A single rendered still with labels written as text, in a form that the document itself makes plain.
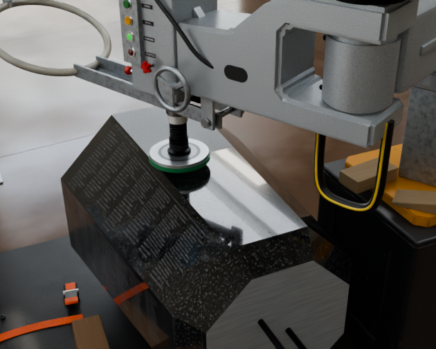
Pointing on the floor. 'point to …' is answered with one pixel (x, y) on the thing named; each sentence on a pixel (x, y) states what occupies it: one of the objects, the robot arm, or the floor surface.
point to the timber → (90, 333)
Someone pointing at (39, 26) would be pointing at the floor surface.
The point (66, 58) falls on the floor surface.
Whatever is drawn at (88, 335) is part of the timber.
